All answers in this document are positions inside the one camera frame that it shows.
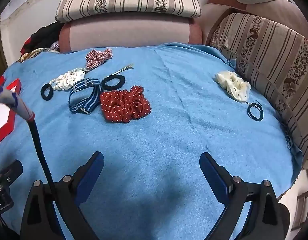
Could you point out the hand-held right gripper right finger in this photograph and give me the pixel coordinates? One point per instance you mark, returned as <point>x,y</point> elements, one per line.
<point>210,171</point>

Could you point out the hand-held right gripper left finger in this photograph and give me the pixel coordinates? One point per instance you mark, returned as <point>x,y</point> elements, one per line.
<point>94,170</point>

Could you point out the red dotted scrunchie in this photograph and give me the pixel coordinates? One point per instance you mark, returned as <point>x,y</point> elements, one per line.
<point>111,105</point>

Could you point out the white floral scrunchie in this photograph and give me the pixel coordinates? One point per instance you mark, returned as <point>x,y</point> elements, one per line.
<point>69,78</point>

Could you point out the metal hair pin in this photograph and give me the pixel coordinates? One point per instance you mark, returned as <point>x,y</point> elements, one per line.
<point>124,68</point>

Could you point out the red-rimmed white tray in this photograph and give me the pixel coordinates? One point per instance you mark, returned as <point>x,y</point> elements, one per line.
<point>14,85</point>

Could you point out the red checked scrunchie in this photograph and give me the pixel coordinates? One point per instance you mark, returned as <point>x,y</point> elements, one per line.
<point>94,57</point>

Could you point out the blue blanket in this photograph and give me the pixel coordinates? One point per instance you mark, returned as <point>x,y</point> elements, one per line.
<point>168,130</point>

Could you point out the cream scrunchie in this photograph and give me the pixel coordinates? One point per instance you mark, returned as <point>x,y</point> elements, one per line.
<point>233,85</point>

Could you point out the red box lid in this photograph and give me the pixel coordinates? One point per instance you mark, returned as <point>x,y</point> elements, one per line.
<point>0,80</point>

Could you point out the silvery purple cloth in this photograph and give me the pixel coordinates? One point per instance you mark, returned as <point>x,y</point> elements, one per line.
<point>55,45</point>

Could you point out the yellowish patterned cloth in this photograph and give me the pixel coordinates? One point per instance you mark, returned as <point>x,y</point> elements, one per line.
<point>34,53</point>

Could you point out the striped floral cushion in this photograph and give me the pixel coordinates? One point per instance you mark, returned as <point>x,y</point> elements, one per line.
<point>268,45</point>
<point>129,0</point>

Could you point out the dark clothes pile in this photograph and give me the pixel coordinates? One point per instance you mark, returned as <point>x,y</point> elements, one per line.
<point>44,37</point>

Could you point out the brown wooden frame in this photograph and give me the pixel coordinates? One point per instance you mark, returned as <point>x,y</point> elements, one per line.
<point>303,205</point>

